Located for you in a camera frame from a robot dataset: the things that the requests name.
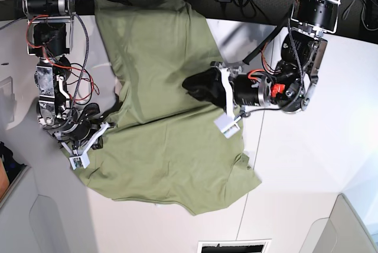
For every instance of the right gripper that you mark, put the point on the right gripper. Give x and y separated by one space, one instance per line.
77 132

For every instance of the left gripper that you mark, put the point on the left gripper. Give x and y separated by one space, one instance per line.
228 88

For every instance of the green t-shirt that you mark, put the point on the green t-shirt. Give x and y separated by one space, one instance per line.
165 147

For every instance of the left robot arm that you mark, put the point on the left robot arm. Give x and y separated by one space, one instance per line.
280 74

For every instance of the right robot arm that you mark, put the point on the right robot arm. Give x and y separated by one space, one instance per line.
64 107

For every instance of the white table vent grille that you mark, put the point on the white table vent grille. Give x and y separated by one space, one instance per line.
259 245

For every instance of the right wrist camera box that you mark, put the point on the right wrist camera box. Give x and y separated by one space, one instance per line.
79 161

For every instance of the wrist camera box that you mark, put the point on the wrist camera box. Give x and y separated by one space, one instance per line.
79 161
228 126

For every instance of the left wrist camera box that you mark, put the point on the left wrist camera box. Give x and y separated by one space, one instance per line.
228 126

